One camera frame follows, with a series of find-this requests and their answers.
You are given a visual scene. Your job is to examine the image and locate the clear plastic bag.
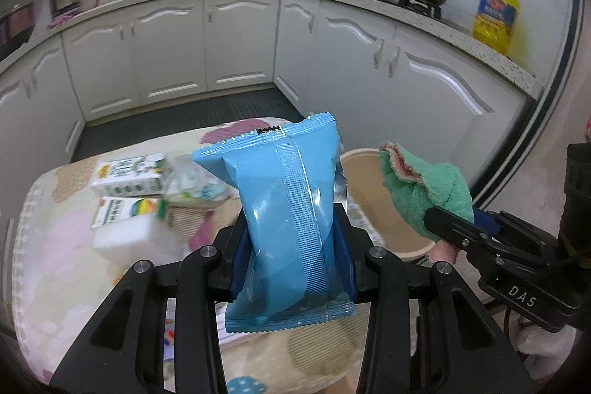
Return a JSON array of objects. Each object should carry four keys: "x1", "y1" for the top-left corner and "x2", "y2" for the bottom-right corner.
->
[{"x1": 164, "y1": 156, "x2": 243, "y2": 208}]

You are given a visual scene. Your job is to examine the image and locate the beige round bin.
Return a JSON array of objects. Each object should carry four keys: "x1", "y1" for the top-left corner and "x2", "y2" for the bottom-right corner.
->
[{"x1": 339, "y1": 148, "x2": 439, "y2": 264}]

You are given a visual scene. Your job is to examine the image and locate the white box rainbow print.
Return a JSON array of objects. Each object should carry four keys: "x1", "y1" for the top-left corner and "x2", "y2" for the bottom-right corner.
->
[{"x1": 92, "y1": 196, "x2": 171, "y2": 232}]

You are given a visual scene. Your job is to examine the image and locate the floral printed blanket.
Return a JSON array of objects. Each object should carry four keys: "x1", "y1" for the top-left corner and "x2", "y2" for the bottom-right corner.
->
[{"x1": 9, "y1": 117, "x2": 416, "y2": 394}]

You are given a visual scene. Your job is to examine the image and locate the pink cloth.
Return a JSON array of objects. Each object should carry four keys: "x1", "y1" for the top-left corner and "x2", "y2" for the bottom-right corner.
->
[{"x1": 46, "y1": 11, "x2": 78, "y2": 29}]

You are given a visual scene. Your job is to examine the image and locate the person's right forearm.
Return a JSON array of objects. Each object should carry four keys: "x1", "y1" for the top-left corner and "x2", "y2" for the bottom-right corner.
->
[{"x1": 510, "y1": 311, "x2": 580, "y2": 360}]

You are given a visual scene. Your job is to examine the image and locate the blue snack packet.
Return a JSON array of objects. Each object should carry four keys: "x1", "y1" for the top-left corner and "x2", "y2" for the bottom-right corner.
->
[{"x1": 191, "y1": 110, "x2": 356, "y2": 335}]

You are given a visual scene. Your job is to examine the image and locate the green microfibre cloth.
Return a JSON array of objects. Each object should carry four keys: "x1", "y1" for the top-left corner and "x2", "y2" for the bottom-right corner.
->
[{"x1": 379, "y1": 141, "x2": 476, "y2": 265}]

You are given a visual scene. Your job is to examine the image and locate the gas stove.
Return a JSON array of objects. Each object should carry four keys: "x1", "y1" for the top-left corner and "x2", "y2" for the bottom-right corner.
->
[{"x1": 337, "y1": 0, "x2": 444, "y2": 20}]

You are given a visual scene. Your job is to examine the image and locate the white box green print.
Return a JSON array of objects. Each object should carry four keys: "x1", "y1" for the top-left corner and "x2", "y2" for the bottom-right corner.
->
[{"x1": 91, "y1": 153, "x2": 169, "y2": 197}]

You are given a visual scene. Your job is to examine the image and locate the white foam block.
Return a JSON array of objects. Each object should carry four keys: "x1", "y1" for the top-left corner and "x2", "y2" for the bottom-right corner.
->
[{"x1": 93, "y1": 221, "x2": 183, "y2": 262}]

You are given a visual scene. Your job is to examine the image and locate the yellow oil bottle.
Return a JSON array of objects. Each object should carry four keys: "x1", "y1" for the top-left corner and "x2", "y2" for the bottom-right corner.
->
[{"x1": 472, "y1": 0, "x2": 521, "y2": 57}]

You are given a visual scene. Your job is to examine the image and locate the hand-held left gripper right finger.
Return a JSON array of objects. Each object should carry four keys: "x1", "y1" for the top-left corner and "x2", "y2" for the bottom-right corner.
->
[{"x1": 332, "y1": 202, "x2": 546, "y2": 394}]

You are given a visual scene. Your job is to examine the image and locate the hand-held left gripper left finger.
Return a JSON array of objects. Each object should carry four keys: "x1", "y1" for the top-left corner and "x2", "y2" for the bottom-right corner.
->
[{"x1": 48, "y1": 207, "x2": 254, "y2": 394}]

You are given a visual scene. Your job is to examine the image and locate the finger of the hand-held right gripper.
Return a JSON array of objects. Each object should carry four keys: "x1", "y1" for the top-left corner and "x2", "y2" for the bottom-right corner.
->
[
  {"x1": 424, "y1": 206, "x2": 544, "y2": 280},
  {"x1": 473, "y1": 210, "x2": 560, "y2": 259}
]

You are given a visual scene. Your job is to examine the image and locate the white kitchen cabinets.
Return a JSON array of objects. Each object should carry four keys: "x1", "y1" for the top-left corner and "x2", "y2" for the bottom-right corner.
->
[{"x1": 0, "y1": 0, "x2": 532, "y2": 210}]

